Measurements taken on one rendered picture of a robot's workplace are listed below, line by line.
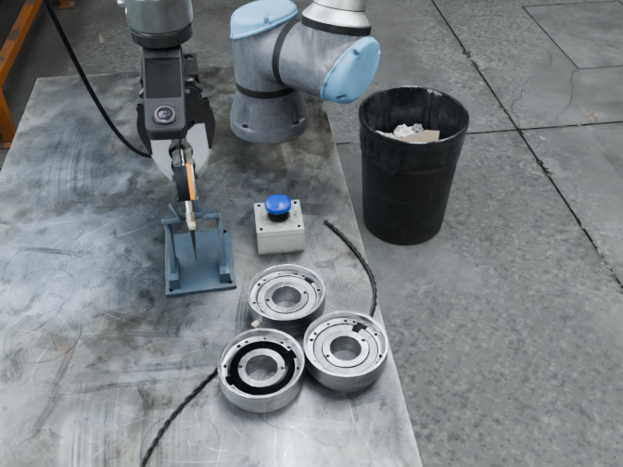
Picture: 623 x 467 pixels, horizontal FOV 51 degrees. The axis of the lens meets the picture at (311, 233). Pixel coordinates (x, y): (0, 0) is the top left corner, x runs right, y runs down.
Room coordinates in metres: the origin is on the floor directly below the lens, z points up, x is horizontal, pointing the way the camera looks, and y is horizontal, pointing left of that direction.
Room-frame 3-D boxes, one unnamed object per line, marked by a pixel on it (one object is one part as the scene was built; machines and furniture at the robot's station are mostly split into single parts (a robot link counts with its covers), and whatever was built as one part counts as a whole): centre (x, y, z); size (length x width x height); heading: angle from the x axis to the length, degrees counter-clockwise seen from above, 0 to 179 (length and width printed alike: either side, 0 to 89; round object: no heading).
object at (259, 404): (0.50, 0.06, 0.82); 0.10 x 0.10 x 0.04
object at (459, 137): (1.75, -0.32, 0.21); 0.34 x 0.34 x 0.43
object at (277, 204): (0.77, 0.05, 0.85); 0.04 x 0.04 x 0.05
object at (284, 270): (0.61, 0.03, 0.82); 0.10 x 0.10 x 0.04
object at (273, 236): (0.77, 0.05, 0.82); 0.08 x 0.07 x 0.05; 7
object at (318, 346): (0.52, -0.04, 0.82); 0.08 x 0.08 x 0.02
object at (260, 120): (1.10, 0.08, 0.85); 0.15 x 0.15 x 0.10
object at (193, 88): (0.75, 0.17, 1.10); 0.09 x 0.08 x 0.12; 10
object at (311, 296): (0.61, 0.03, 0.82); 0.08 x 0.08 x 0.02
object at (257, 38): (1.10, 0.07, 0.97); 0.13 x 0.12 x 0.14; 55
